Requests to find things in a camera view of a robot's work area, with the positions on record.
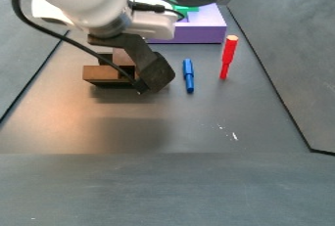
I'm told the black camera cable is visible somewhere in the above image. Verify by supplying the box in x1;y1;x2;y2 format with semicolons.
11;0;188;95

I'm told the black angle bracket fixture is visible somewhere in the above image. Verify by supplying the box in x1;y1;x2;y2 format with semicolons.
89;51;152;89

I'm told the green U-shaped block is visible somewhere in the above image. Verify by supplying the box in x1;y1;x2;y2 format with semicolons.
171;0;199;17

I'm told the red peg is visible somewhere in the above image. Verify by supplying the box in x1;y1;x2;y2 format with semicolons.
220;35;239;79

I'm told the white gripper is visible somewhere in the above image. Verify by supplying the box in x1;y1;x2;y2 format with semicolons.
126;0;179;40

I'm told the purple base block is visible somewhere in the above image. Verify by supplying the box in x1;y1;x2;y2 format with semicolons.
148;4;227;44

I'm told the blue peg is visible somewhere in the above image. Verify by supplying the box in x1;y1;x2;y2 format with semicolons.
184;59;195;93

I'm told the brown T-shaped block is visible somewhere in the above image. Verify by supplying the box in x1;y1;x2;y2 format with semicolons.
84;47;141;85

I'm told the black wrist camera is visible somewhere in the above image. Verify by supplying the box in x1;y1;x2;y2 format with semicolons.
88;33;176;94

